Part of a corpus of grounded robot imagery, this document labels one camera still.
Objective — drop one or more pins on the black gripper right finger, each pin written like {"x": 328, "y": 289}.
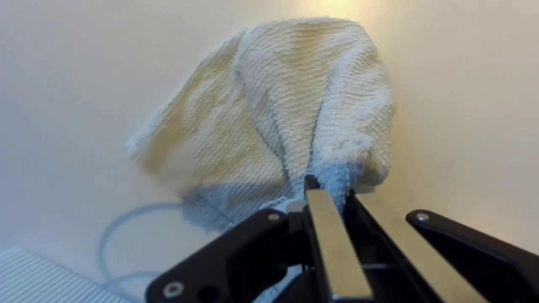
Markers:
{"x": 414, "y": 252}

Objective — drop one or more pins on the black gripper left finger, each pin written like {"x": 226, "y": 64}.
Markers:
{"x": 330, "y": 246}

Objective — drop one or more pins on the white towel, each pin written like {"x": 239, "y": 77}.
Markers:
{"x": 280, "y": 111}

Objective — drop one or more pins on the white paper plate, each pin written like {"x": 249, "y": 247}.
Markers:
{"x": 44, "y": 278}

